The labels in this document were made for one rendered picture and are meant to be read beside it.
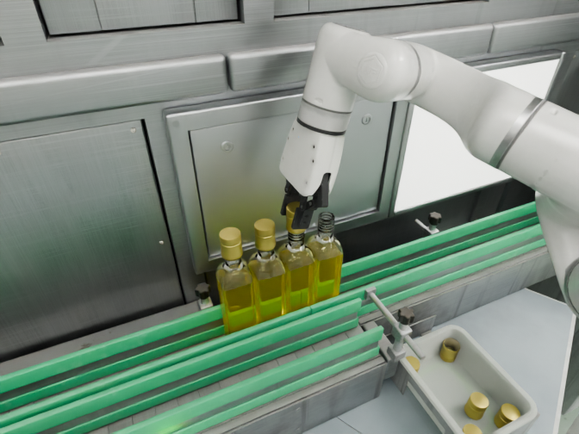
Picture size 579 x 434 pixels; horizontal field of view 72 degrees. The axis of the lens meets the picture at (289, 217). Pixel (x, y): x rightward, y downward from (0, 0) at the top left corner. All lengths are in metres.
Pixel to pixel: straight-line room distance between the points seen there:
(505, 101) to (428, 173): 0.53
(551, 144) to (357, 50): 0.24
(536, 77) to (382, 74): 0.66
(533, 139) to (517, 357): 0.71
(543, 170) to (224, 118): 0.45
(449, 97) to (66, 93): 0.51
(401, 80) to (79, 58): 0.43
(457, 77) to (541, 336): 0.76
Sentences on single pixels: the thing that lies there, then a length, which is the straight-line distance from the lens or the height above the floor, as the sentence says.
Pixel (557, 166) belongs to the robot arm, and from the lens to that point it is 0.48.
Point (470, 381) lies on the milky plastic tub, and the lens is 1.00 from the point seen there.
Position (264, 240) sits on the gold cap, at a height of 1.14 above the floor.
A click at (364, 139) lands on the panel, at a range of 0.83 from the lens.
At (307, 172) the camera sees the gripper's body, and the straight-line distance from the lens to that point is 0.58.
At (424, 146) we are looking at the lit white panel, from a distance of 0.94.
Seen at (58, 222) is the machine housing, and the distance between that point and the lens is 0.78.
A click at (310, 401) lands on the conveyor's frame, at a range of 0.79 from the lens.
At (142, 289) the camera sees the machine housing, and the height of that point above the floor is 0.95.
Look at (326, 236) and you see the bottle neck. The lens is 0.71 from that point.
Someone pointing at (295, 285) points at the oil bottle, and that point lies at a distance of 0.73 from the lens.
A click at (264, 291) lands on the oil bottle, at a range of 0.71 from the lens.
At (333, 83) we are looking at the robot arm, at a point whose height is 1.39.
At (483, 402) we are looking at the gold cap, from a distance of 0.92.
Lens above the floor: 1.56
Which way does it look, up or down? 37 degrees down
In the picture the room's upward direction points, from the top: straight up
